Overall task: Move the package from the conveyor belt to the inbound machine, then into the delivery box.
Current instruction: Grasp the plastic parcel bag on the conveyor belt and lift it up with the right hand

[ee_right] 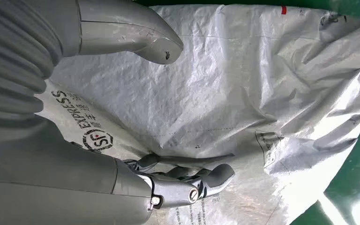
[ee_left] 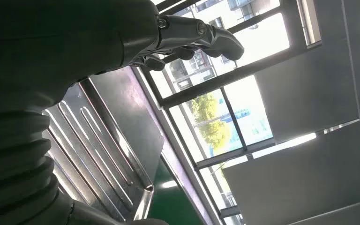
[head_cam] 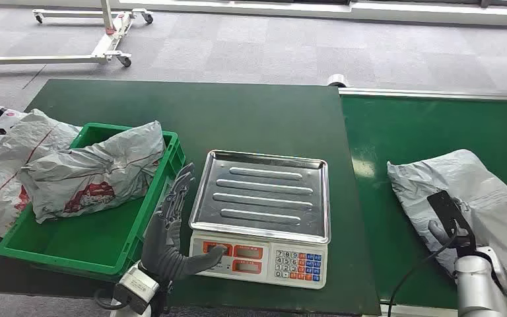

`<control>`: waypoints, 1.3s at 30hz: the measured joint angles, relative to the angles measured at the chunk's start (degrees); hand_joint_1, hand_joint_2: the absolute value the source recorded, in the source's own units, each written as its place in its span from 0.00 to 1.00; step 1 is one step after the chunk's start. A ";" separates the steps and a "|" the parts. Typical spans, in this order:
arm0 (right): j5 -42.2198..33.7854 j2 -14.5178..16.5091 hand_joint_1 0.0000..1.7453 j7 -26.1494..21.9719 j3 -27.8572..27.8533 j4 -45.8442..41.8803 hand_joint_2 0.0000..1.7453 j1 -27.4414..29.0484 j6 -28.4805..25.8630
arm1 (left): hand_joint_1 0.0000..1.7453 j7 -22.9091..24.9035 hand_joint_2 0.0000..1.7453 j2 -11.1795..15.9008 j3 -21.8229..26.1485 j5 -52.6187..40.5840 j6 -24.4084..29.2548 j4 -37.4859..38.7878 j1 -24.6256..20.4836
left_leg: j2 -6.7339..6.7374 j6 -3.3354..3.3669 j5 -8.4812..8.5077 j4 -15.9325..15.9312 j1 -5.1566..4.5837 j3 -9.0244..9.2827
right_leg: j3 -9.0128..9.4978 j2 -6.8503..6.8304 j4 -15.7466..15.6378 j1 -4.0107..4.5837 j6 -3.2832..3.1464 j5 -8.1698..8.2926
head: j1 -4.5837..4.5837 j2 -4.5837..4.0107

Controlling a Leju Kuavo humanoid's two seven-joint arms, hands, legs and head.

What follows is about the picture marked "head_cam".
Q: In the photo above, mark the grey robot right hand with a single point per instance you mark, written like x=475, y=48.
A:
x=446, y=210

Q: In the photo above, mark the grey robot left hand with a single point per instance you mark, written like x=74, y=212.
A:
x=161, y=253

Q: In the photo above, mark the plain grey plastic mailer package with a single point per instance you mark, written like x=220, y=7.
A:
x=481, y=183

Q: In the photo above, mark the grey package with red print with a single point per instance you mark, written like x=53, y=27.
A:
x=100, y=170

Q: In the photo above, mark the grey package with red stripe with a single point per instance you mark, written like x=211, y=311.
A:
x=30, y=135

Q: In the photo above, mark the green plastic crate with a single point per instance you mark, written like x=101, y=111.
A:
x=83, y=240

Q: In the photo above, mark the white scale with steel tray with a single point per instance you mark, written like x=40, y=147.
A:
x=262, y=197

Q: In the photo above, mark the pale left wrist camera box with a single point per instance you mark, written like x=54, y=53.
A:
x=137, y=286

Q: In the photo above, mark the white wheeled metal frame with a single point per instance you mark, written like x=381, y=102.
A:
x=107, y=43

